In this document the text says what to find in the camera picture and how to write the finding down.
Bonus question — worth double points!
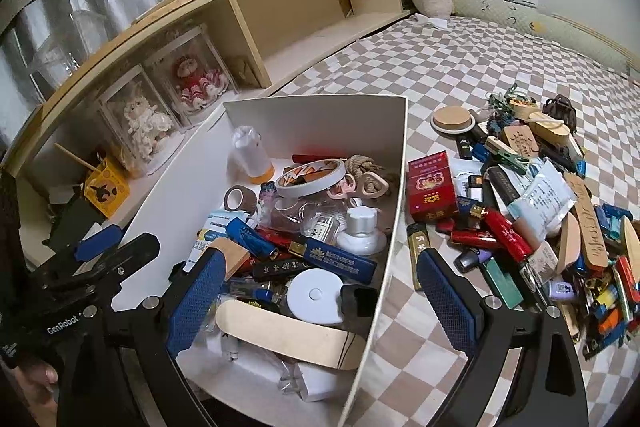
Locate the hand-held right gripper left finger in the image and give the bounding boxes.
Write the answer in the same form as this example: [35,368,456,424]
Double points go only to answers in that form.
[55,247,228,427]

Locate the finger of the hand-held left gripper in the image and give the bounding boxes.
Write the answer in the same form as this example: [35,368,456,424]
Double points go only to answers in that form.
[92,232,162,303]
[75,224,125,260]

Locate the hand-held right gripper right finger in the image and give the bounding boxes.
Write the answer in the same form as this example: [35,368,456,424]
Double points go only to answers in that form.
[416,248,591,427]

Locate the tan rounded wooden block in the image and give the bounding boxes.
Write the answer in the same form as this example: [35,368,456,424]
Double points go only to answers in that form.
[210,237,251,280]

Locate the small black pod case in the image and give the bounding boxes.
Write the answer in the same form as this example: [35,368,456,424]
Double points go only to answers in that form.
[340,284,378,319]

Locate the long pale wooden comb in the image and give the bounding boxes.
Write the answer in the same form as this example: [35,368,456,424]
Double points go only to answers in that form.
[215,298,367,370]

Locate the long blue box gold end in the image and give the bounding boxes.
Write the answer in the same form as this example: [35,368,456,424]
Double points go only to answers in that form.
[287,241,378,284]

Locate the white round disc case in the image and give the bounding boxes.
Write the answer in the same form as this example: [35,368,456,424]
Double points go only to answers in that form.
[288,268,347,325]

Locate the white storage box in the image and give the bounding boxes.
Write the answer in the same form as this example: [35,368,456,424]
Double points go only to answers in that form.
[107,94,410,427]

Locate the person's left hand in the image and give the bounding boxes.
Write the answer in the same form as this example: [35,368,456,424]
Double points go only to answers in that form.
[17,354,60,390]

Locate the yellow box with black print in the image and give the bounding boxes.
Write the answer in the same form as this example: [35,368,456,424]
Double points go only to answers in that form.
[82,159,131,218]

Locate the gold bar-shaped item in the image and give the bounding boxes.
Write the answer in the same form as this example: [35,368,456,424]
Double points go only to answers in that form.
[406,222,436,292]

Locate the teal box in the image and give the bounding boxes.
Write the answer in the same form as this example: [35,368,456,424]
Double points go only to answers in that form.
[482,257,523,308]

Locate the white and blue card packet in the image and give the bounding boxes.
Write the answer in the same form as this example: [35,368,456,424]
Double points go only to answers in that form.
[187,209,236,273]

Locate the black box with white print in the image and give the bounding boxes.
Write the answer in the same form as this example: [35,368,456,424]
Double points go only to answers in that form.
[252,259,306,283]

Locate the wooden stick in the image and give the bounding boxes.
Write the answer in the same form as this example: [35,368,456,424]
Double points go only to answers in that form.
[54,143,101,172]

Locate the long red lighter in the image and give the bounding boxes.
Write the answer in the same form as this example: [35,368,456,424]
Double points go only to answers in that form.
[482,207,533,260]

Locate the brown tape roll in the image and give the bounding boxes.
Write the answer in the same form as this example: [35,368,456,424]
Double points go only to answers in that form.
[223,185,259,212]

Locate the white knob jar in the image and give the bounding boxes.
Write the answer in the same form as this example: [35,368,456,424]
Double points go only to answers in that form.
[336,206,388,256]

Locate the red cigarette box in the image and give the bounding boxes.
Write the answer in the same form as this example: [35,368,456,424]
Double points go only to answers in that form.
[407,151,459,221]

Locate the small purple bottle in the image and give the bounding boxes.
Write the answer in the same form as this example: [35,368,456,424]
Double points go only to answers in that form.
[546,279,576,300]

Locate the white doll display case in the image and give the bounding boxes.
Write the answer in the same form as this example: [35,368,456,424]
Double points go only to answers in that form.
[97,64,186,172]

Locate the plain tan wooden comb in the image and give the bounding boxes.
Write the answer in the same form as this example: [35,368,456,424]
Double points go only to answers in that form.
[556,212,582,270]

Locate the small glass bottle white label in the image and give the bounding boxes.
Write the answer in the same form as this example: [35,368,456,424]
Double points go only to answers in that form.
[310,214,341,243]

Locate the white foil pouch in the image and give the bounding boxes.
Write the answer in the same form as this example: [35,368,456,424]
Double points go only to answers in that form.
[505,159,576,243]

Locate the pile of assorted lighters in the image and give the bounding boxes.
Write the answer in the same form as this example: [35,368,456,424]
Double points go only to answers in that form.
[435,172,640,358]

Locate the clear bottle with orange base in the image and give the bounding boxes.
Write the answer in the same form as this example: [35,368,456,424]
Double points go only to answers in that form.
[227,126,276,185]

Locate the wooden peg with green clip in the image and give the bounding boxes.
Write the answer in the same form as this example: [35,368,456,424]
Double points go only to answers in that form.
[487,137,531,170]

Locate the white tape roll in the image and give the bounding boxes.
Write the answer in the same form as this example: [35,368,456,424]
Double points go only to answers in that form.
[275,158,346,198]

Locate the long engraved wooden comb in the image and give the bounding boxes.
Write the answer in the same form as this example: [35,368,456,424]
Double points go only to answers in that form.
[564,172,610,270]

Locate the carved wooden comb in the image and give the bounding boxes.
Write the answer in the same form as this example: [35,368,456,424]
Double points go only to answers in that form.
[500,124,541,160]

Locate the round wooden lid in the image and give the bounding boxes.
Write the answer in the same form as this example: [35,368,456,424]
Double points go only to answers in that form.
[431,106,476,136]

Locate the red doll display case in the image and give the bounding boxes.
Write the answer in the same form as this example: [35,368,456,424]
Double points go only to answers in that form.
[145,24,238,128]

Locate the dark brown miniature handbag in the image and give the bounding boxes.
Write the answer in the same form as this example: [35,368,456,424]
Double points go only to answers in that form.
[544,94,578,130]

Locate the checkered blanket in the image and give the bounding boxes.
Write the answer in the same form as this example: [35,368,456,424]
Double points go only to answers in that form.
[272,14,640,427]

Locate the wooden bedside shelf unit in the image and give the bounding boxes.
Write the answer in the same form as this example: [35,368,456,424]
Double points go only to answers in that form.
[0,0,411,188]

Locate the green bolster pillow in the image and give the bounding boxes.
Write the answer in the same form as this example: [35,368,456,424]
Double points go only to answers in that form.
[450,0,633,72]

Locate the wooden rings with rope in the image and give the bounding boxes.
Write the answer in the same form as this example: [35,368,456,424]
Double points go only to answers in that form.
[327,154,401,200]

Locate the oval wooden box white strap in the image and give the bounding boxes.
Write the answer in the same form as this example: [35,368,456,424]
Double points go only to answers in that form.
[522,111,571,148]

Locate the keychain bundle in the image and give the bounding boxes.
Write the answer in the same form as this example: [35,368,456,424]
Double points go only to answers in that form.
[485,87,531,132]

